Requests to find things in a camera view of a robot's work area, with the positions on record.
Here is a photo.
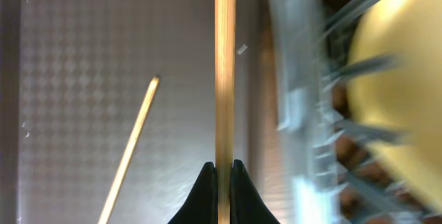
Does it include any grey dishwasher rack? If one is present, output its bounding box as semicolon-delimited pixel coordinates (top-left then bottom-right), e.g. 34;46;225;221
269;0;441;223

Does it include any wooden chopstick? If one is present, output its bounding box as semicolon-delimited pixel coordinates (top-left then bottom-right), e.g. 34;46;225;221
215;0;236;224
97;76;160;224

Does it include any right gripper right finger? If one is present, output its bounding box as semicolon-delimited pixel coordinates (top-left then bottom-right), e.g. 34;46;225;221
229;159;279;224

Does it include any yellow plate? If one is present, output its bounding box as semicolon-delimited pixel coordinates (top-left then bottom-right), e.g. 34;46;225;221
347;0;441;212

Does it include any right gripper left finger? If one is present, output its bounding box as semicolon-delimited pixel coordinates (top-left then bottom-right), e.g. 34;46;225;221
169;162;218;224

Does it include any brown plastic serving tray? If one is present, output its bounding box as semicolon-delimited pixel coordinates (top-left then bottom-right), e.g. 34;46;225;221
0;0;277;224

